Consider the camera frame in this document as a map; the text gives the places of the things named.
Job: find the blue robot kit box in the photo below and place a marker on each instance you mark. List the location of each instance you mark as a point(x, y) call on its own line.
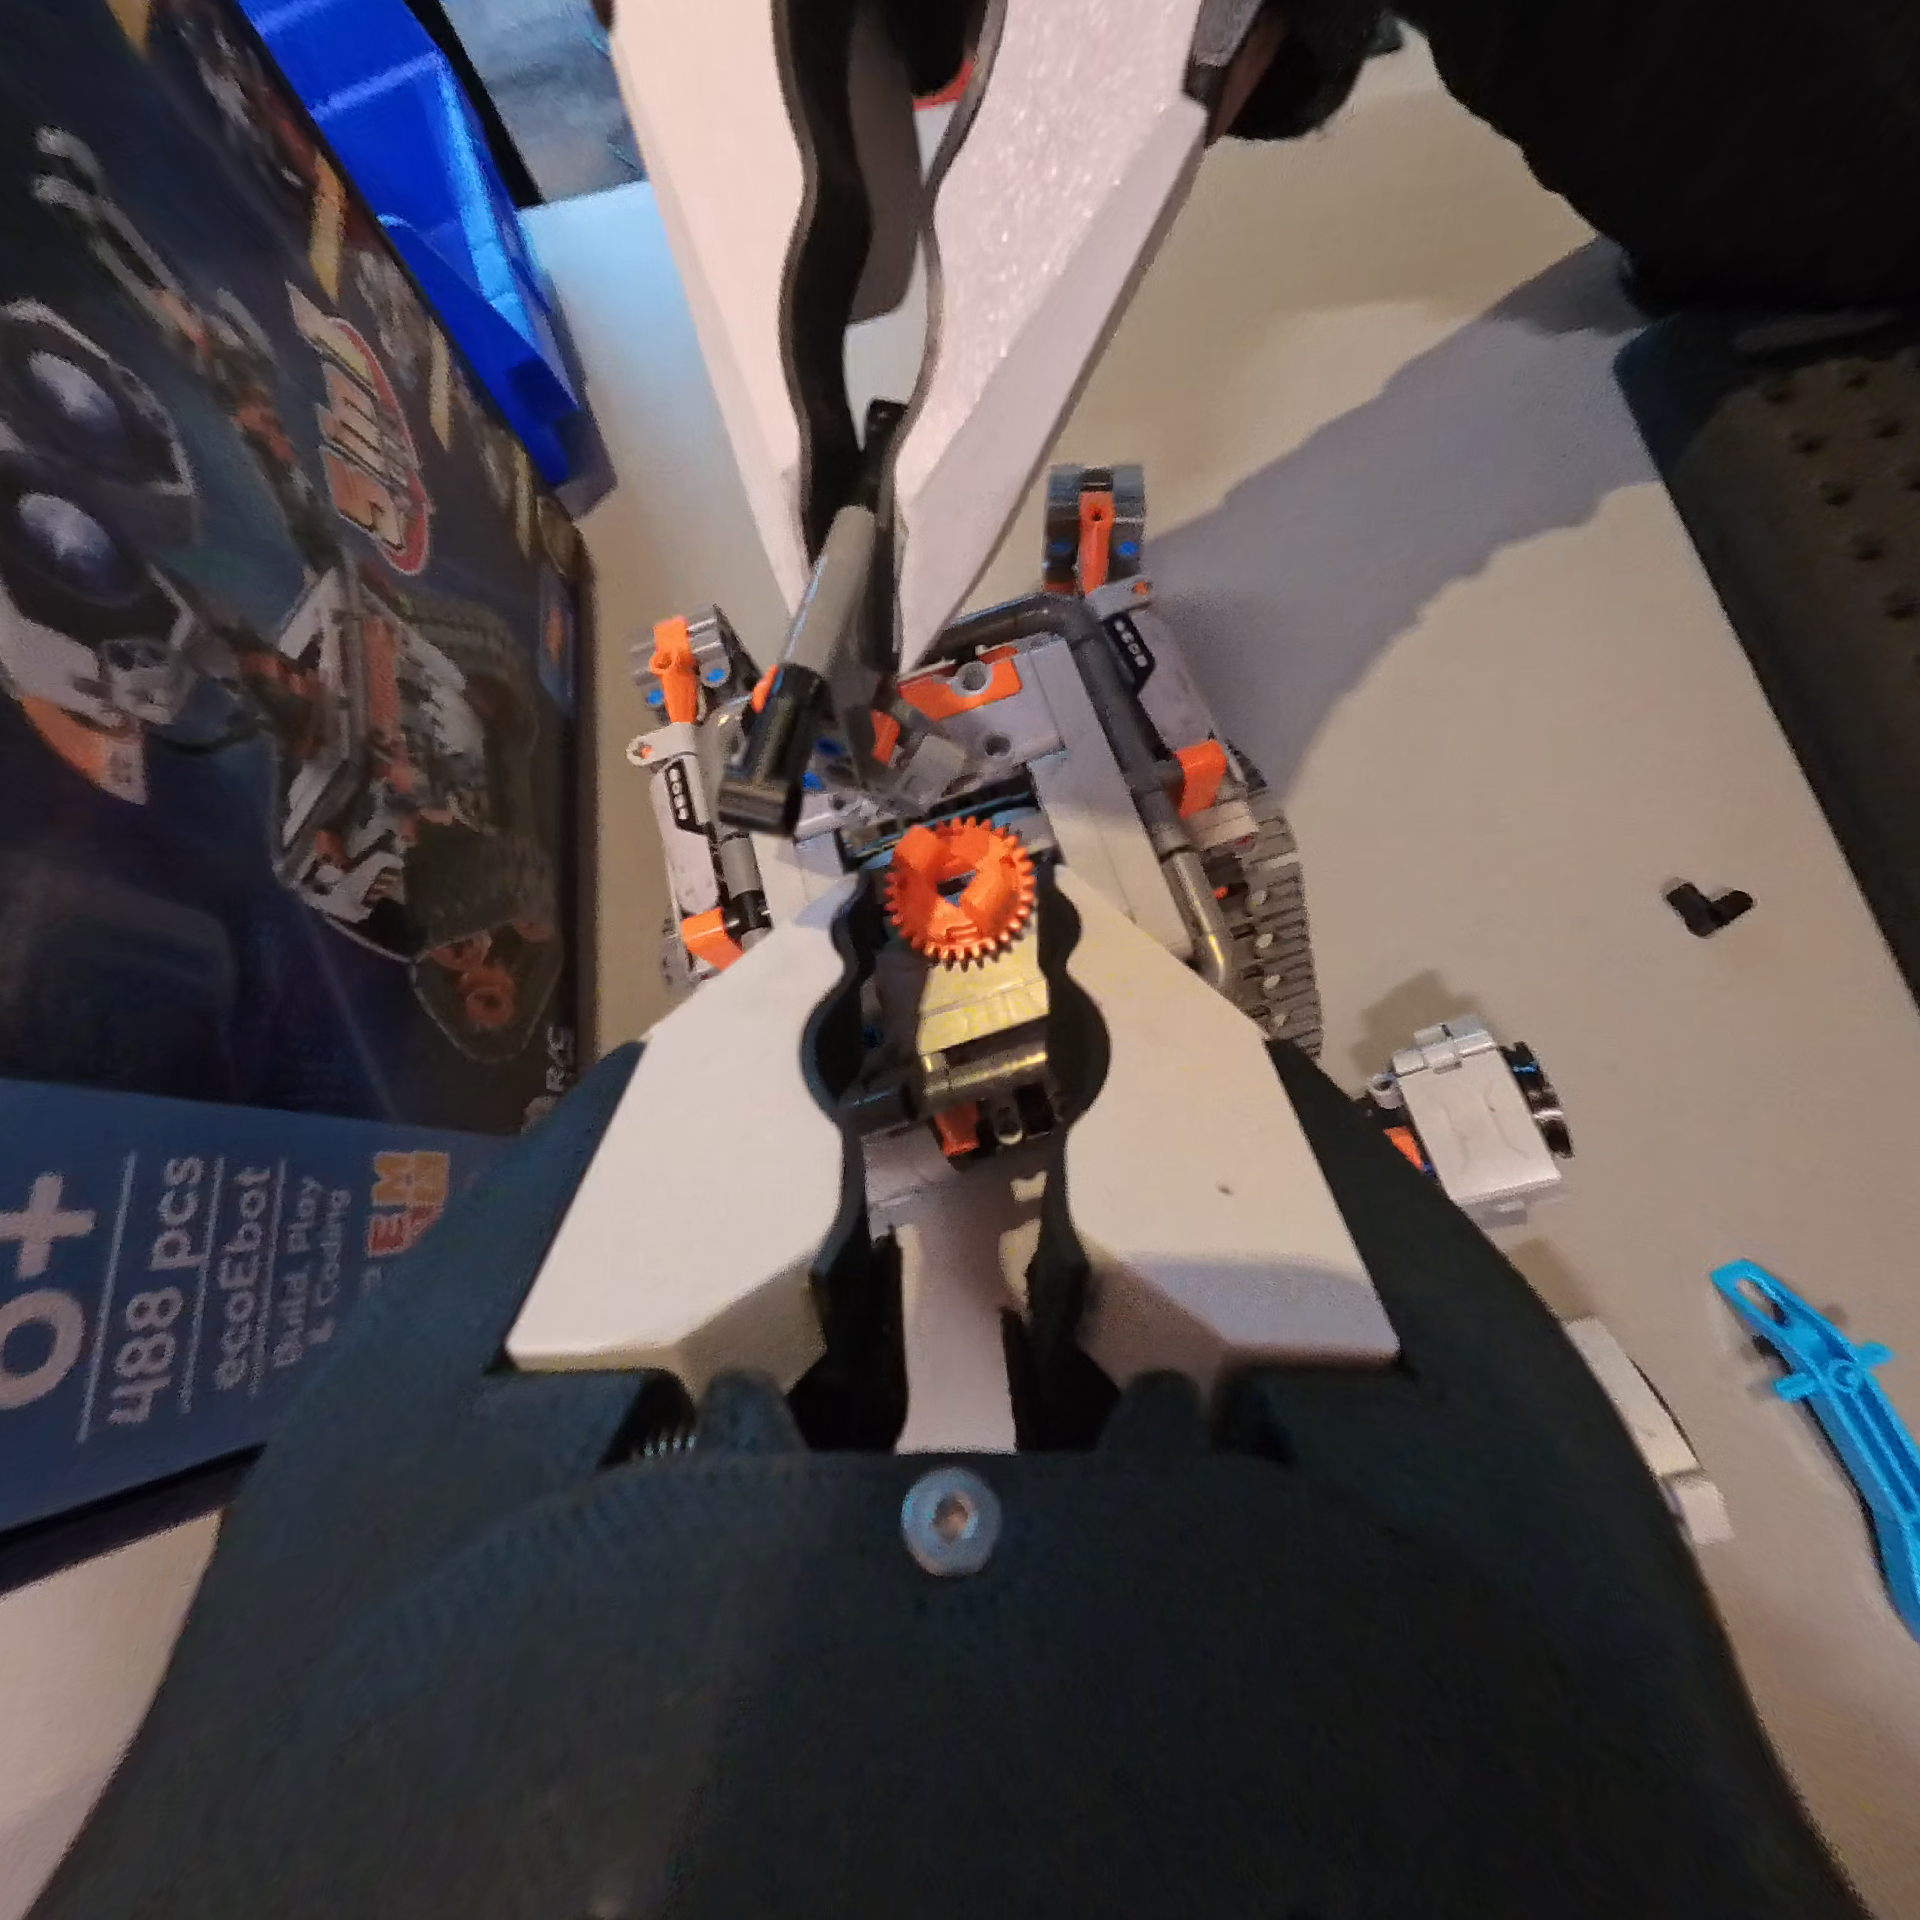
point(239, 753)

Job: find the black angled connector pin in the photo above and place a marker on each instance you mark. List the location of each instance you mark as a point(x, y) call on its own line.
point(1711, 907)

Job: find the grey orange tracked toy robot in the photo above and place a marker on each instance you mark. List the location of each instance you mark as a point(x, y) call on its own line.
point(1158, 753)

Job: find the blue plastic bin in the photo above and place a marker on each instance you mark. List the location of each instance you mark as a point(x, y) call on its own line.
point(453, 209)

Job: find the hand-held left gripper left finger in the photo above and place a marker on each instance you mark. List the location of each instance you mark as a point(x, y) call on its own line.
point(677, 1199)

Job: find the person's right forearm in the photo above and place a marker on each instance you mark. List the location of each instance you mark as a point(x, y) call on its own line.
point(1679, 136)

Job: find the black perforated foam mat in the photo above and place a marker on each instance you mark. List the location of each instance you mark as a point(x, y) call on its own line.
point(1800, 601)

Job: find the grey black axle pin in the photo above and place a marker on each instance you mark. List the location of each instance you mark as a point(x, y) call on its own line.
point(804, 678)

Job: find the blue plastic brick separator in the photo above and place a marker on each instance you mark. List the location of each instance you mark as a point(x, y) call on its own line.
point(1837, 1412)

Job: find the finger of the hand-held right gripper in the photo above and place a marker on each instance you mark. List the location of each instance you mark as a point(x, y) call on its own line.
point(721, 273)
point(1037, 273)

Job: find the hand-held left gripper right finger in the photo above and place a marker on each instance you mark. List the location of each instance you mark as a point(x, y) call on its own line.
point(1234, 1199)

